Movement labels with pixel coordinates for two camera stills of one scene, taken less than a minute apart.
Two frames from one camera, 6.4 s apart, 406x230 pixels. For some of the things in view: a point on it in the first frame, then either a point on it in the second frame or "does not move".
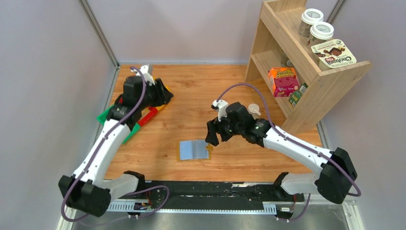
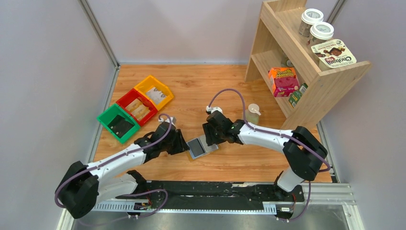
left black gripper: (156, 92) to (176, 142)
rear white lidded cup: (310, 17) does not move
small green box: (296, 96) does not move
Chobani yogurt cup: (332, 54) does not move
